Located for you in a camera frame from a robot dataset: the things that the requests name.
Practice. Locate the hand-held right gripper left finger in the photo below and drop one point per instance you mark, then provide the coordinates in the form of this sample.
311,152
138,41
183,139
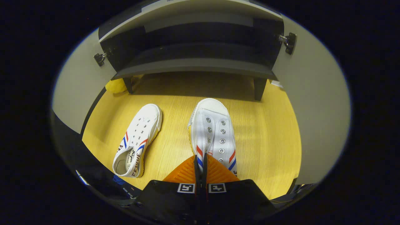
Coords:
175,197

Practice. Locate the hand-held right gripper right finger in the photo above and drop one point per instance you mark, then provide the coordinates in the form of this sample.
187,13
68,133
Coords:
234,197

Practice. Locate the white canvas shoe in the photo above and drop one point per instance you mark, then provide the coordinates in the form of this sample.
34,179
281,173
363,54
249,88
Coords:
212,125
140,134

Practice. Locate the white shoe cabinet door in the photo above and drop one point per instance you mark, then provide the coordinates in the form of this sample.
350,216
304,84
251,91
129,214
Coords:
78,87
318,109

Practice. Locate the white shoe cabinet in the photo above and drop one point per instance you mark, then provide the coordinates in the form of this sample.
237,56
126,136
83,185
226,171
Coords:
193,47

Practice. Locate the metal door hinge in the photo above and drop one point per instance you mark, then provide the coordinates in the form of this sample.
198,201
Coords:
100,58
289,42

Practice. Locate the yellow round object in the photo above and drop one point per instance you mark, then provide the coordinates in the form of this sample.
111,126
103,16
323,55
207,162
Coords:
116,86

